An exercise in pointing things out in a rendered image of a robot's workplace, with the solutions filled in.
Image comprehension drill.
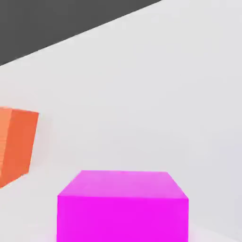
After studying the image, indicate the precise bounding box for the small magenta cube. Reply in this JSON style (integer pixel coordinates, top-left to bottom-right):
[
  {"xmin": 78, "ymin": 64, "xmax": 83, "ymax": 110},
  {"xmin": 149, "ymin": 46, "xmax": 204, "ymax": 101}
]
[{"xmin": 56, "ymin": 170, "xmax": 190, "ymax": 242}]

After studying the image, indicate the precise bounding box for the large orange box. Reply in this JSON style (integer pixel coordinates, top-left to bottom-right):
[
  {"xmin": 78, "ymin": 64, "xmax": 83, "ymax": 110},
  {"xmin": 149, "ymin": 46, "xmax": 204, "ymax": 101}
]
[{"xmin": 0, "ymin": 106, "xmax": 40, "ymax": 189}]

